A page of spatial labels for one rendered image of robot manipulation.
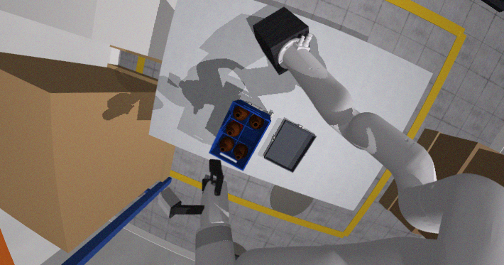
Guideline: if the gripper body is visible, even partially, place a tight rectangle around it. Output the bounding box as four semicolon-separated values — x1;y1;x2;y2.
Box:
196;181;231;233

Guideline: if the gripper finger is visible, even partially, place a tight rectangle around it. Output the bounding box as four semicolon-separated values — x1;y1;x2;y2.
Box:
209;159;224;196
202;178;210;191

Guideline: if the dark blue crate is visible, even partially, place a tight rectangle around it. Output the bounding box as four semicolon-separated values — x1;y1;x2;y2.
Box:
209;99;271;171

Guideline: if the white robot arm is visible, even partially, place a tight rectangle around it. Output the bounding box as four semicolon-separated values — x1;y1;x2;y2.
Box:
195;33;504;265

